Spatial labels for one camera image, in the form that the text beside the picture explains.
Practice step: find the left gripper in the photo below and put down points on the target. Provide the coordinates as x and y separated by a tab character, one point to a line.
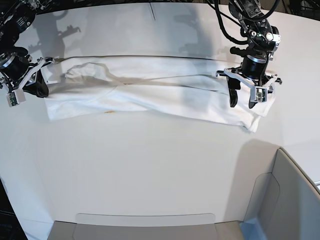
253	68

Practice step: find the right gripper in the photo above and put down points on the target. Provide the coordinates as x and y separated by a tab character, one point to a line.
19	72

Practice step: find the white printed t-shirt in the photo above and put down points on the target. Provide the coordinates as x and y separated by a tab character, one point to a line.
185	87

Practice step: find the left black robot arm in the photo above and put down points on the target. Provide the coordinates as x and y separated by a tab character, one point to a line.
261	39

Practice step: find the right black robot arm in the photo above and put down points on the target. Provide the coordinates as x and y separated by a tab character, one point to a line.
15	19

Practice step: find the grey plastic bin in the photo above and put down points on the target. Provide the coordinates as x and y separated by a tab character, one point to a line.
284	205

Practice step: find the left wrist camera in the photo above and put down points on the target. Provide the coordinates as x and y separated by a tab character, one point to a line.
260	94

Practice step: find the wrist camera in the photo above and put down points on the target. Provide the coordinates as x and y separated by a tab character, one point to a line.
260	94
15	97

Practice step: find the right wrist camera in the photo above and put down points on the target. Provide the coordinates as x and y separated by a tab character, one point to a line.
15	97

